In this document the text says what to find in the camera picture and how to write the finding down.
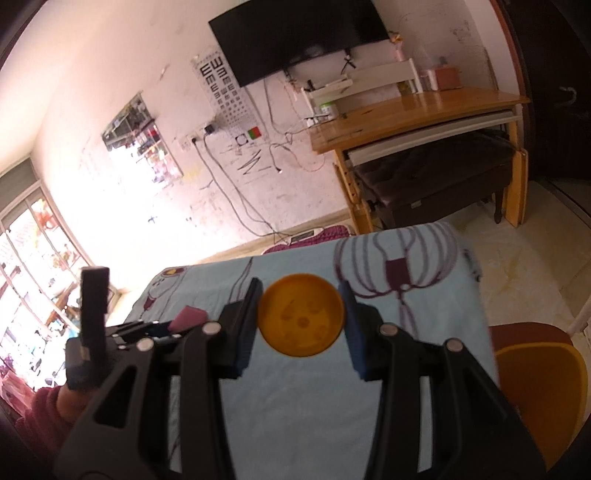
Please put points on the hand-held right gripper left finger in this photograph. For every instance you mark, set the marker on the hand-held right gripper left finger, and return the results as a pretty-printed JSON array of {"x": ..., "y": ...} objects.
[{"x": 247, "y": 323}]

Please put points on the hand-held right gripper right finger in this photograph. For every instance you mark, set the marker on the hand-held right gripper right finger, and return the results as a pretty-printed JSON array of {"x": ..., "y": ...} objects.
[{"x": 353, "y": 323}]

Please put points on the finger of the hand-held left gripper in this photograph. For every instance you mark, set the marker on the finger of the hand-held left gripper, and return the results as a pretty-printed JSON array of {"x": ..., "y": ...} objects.
[
  {"x": 138, "y": 327},
  {"x": 161, "y": 340}
]

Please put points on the pink sponge block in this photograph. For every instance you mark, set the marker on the pink sponge block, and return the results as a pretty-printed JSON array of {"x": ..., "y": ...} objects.
[{"x": 187, "y": 319}]

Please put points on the orange round lid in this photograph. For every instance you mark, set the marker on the orange round lid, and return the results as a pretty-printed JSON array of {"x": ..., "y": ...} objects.
[{"x": 300, "y": 314}]

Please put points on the person's left forearm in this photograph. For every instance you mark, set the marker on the person's left forearm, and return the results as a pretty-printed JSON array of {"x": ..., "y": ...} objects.
[{"x": 41, "y": 424}]

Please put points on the person's left hand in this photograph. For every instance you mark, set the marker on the person's left hand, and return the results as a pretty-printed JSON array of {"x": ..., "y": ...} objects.
[{"x": 74, "y": 404}]

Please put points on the window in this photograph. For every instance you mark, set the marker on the window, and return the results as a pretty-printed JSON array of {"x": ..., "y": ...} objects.
[{"x": 37, "y": 286}]

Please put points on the purple floor mat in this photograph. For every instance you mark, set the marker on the purple floor mat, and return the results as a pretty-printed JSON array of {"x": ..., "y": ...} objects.
[{"x": 332, "y": 233}]

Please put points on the white bathroom scale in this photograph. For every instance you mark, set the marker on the white bathroom scale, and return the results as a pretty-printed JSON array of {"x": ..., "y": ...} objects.
[{"x": 307, "y": 236}]

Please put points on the light blue printed tablecloth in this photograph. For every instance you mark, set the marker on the light blue printed tablecloth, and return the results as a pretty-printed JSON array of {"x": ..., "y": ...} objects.
[{"x": 286, "y": 415}]

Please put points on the dark padded bench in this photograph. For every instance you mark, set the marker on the dark padded bench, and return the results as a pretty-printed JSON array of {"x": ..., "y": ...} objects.
[{"x": 438, "y": 170}]

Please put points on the black plug charger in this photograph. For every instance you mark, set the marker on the black plug charger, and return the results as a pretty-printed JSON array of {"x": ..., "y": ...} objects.
[{"x": 210, "y": 129}]

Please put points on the yellow chair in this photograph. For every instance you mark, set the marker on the yellow chair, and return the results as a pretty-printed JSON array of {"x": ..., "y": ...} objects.
[{"x": 540, "y": 397}]

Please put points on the green white small box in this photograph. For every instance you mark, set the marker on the green white small box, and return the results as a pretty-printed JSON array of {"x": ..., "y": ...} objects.
[{"x": 328, "y": 110}]

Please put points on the wooden desk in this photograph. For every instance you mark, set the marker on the wooden desk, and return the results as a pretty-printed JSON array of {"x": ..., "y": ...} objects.
[{"x": 415, "y": 110}]

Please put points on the eye chart poster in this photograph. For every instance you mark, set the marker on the eye chart poster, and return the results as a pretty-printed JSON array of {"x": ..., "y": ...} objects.
[{"x": 226, "y": 97}]

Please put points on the pink box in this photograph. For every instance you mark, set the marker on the pink box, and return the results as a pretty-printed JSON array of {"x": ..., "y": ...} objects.
[{"x": 448, "y": 77}]

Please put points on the colourful wall poster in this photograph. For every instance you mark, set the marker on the colourful wall poster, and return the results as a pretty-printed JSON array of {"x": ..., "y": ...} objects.
[{"x": 143, "y": 138}]

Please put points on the white wall outlet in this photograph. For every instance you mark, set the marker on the white wall outlet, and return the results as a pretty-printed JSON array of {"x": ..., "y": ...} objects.
[{"x": 190, "y": 141}]

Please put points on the black wall television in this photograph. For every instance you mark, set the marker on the black wall television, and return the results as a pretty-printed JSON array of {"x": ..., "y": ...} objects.
[{"x": 295, "y": 32}]

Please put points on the dark door with wooden frame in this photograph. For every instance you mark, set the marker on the dark door with wooden frame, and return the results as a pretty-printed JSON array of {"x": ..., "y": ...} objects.
[{"x": 554, "y": 92}]

